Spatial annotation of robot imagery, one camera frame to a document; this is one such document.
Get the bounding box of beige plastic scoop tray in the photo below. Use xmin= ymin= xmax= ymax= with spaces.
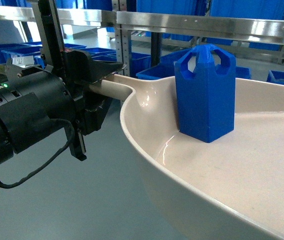
xmin=89 ymin=74 xmax=284 ymax=240

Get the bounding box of black cable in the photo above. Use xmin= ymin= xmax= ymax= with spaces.
xmin=0 ymin=118 xmax=75 ymax=190

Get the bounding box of blue 3D printed part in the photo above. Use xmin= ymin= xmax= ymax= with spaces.
xmin=174 ymin=44 xmax=236 ymax=143

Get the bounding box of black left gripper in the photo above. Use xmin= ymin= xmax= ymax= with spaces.
xmin=5 ymin=49 xmax=124 ymax=161

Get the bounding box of steel shelf rack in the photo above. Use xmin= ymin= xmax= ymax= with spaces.
xmin=0 ymin=0 xmax=284 ymax=78

